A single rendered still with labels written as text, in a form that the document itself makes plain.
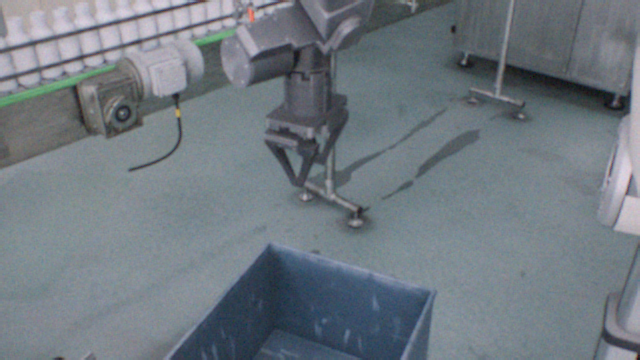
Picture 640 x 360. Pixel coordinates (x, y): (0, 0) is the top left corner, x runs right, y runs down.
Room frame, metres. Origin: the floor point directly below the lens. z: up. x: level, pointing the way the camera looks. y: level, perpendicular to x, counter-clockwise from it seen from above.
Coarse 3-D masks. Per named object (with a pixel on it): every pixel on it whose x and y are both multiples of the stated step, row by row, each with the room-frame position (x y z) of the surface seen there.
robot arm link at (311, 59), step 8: (304, 48) 0.66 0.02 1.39; (312, 48) 0.66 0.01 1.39; (296, 56) 0.66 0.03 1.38; (304, 56) 0.66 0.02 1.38; (312, 56) 0.66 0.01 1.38; (320, 56) 0.66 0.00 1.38; (328, 56) 0.67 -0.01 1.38; (296, 64) 0.66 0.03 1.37; (304, 64) 0.66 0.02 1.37; (312, 64) 0.66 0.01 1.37; (320, 64) 0.66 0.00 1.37; (328, 64) 0.67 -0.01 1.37; (304, 72) 0.67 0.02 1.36
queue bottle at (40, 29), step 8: (32, 16) 1.52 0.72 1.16; (40, 16) 1.53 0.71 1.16; (32, 24) 1.53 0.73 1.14; (40, 24) 1.52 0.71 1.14; (32, 32) 1.52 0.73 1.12; (40, 32) 1.52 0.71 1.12; (48, 32) 1.53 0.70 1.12; (40, 48) 1.51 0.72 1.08; (48, 48) 1.52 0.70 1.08; (56, 48) 1.54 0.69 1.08; (40, 56) 1.51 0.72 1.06; (48, 56) 1.51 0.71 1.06; (56, 56) 1.53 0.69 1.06; (40, 64) 1.51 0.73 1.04; (48, 72) 1.51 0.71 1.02; (56, 72) 1.52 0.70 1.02
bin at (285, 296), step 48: (240, 288) 0.78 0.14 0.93; (288, 288) 0.86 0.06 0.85; (336, 288) 0.82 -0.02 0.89; (384, 288) 0.79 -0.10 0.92; (432, 288) 0.76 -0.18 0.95; (192, 336) 0.66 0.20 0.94; (240, 336) 0.77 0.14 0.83; (288, 336) 0.86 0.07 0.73; (336, 336) 0.82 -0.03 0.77; (384, 336) 0.78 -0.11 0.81
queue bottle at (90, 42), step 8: (80, 8) 1.61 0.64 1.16; (88, 8) 1.63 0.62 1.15; (80, 16) 1.61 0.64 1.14; (88, 16) 1.62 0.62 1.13; (80, 24) 1.60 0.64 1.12; (88, 24) 1.60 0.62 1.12; (96, 24) 1.62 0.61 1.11; (88, 32) 1.60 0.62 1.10; (96, 32) 1.62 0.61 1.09; (80, 40) 1.60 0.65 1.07; (88, 40) 1.60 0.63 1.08; (96, 40) 1.61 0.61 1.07; (88, 48) 1.60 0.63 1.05; (96, 48) 1.61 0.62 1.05; (96, 56) 1.61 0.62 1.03; (88, 64) 1.60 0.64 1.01; (96, 64) 1.60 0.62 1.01
